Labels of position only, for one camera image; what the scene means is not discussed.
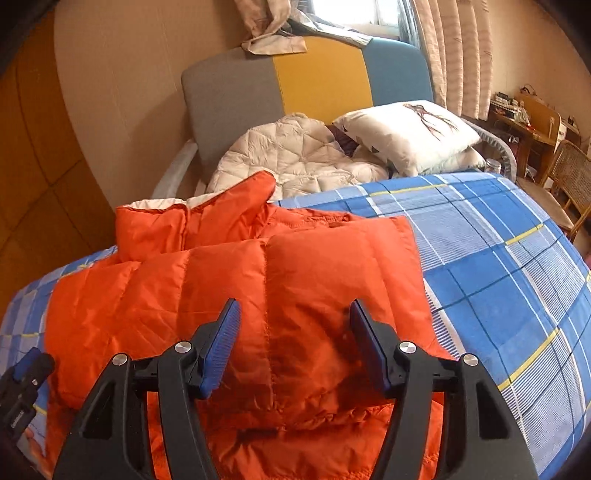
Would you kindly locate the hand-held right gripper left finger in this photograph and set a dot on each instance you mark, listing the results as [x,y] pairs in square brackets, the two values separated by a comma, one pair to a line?
[221,350]

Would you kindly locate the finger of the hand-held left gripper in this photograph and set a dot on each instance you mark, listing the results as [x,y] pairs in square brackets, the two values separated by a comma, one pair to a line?
[28,364]

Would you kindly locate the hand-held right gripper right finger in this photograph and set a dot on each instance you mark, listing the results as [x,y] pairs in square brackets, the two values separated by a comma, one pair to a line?
[369,350]

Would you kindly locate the orange down jacket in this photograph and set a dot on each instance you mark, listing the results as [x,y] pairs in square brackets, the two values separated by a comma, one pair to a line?
[314,277]

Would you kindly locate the blue plaid bed cover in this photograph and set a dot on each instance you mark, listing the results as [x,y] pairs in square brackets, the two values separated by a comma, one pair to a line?
[485,277]

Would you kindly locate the white quilted duvet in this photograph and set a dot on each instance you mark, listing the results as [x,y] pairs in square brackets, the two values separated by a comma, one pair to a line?
[300,157]

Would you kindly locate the plain white pillow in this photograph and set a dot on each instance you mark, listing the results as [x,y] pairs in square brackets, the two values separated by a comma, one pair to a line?
[457,160]

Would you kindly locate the dark purple cloth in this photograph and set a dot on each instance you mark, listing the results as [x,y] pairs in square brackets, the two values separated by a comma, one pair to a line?
[344,141]

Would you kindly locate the glass jar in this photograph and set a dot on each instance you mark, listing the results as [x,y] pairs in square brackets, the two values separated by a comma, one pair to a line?
[493,165]

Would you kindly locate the white printed pillow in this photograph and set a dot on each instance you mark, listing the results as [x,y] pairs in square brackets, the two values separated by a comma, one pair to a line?
[406,127]

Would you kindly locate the grey pillow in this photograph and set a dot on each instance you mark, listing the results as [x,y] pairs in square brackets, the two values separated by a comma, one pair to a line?
[240,92]

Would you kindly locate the rattan chair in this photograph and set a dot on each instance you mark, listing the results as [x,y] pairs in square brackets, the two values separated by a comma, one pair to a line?
[568,180]

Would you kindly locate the wooden desk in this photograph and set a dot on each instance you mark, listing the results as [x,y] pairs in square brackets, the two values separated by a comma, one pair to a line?
[540,120]

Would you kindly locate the beige striped curtain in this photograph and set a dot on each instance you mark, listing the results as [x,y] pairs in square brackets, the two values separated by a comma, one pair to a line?
[452,55]

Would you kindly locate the beige bunched curtain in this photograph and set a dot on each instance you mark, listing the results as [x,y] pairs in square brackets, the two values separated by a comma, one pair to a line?
[272,23]

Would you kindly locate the window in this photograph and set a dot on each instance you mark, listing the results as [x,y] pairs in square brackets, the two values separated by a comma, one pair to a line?
[360,14]

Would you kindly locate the white bed side rail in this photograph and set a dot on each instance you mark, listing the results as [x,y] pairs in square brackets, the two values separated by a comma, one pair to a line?
[178,166]

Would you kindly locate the grey padded bed rail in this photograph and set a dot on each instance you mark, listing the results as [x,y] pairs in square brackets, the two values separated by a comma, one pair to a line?
[501,143]

